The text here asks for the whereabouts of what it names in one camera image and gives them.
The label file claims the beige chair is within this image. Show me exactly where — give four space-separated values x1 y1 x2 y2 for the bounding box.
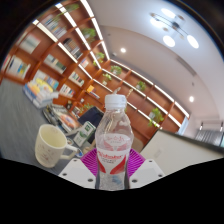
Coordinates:
133 136 145 154

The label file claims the pile of flat magazines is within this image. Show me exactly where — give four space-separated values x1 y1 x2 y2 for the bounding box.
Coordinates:
41 103 83 134

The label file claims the clear plastic water bottle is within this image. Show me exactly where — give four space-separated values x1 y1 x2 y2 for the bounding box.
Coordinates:
94 93 135 192

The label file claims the green and white carton box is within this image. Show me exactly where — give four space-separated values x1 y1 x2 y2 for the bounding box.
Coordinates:
82 120 97 136
73 130 89 148

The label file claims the grey window curtain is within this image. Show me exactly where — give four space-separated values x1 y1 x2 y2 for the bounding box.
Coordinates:
194 128 224 148

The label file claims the wooden shelf unit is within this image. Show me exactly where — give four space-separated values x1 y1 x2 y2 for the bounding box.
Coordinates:
0 1 191 148

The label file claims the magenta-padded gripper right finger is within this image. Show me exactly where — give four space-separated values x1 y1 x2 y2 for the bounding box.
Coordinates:
127 148 166 190

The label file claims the cream mug with print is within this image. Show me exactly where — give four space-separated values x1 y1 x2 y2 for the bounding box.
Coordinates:
34 123 80 169

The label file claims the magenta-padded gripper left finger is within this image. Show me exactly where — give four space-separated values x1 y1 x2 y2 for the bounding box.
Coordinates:
58 148 101 190

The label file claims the ceiling lamp with round globes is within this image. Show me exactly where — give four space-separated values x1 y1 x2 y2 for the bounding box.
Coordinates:
148 7 200 50

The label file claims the dark blue chair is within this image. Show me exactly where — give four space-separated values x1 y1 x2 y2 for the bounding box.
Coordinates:
78 106 105 136

